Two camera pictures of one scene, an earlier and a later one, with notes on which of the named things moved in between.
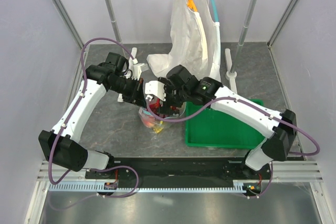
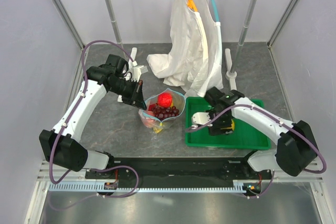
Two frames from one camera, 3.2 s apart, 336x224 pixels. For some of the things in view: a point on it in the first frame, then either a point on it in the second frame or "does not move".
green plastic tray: [212, 128] does not move
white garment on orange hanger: [188, 41] does not move
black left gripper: [136, 97] does not move
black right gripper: [165, 108] to [215, 130]
